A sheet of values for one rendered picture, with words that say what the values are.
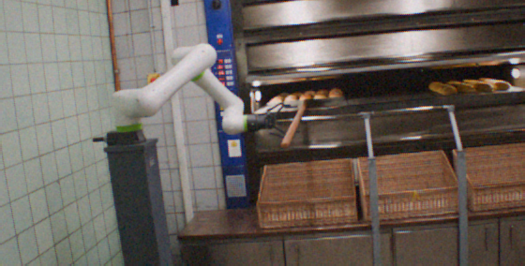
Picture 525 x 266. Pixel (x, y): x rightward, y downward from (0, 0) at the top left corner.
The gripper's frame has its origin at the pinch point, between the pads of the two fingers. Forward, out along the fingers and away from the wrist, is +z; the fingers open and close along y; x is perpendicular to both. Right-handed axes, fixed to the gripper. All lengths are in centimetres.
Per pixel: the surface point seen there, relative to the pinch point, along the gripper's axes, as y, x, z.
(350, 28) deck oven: -47, -56, 34
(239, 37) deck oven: -48, -57, -35
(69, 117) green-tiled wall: -13, 13, -123
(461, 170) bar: 34, 5, 85
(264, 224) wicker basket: 58, -6, -24
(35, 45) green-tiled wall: -53, 41, -123
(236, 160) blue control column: 30, -53, -45
